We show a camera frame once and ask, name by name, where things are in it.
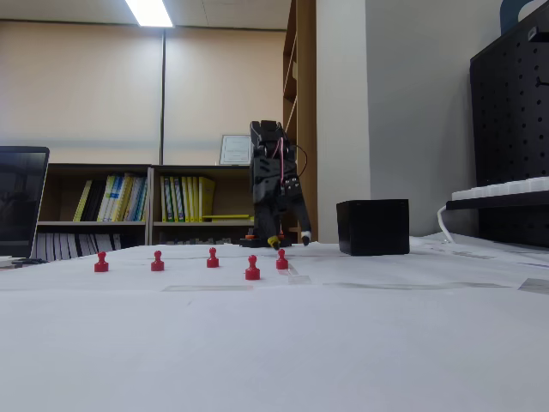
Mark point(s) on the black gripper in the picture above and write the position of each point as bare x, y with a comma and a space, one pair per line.
274, 198

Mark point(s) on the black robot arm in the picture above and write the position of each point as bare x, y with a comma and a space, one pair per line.
263, 133

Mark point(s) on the black box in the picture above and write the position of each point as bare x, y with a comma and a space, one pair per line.
373, 227

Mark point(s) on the flat yellow folder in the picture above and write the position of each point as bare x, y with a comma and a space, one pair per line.
227, 217

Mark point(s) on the short clear tape piece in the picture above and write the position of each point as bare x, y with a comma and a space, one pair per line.
299, 279

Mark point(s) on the thick yellow binder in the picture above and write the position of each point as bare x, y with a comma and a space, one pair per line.
207, 193

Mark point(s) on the framed white certificate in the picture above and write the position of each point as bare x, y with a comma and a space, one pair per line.
233, 150

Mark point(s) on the yellow labelled binder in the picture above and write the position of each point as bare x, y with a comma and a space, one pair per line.
174, 201
196, 201
191, 201
184, 201
164, 201

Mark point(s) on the low wooden bookshelf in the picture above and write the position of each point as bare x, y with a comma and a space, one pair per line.
98, 168
171, 169

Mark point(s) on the tall wooden bookshelf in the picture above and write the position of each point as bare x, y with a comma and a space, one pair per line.
306, 86

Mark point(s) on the white paper table cover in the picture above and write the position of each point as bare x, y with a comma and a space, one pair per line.
257, 343

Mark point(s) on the beige roller blind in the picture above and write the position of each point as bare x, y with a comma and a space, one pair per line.
77, 86
214, 86

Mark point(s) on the clear tape strip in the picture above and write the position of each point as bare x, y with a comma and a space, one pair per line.
407, 285

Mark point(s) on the yellow spined book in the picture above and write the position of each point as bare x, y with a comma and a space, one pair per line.
118, 201

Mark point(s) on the white yellow book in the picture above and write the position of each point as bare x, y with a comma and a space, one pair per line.
107, 197

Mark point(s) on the black book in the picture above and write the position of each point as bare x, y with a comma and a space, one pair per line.
94, 201

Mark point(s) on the thin yellow book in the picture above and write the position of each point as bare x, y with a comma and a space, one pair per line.
82, 201

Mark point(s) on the grey journal stack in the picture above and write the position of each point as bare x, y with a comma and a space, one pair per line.
77, 246

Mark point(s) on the black pegboard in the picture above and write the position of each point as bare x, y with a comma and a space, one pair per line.
506, 129

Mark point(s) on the ceiling light panel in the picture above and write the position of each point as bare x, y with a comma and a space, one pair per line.
150, 13

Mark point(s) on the black laptop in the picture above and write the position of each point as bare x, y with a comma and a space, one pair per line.
17, 201

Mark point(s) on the dark blue rounded object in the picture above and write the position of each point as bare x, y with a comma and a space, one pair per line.
508, 17

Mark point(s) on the dark window post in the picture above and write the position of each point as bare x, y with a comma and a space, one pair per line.
163, 94

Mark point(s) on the black shelf rail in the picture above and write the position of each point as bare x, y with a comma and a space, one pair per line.
493, 201

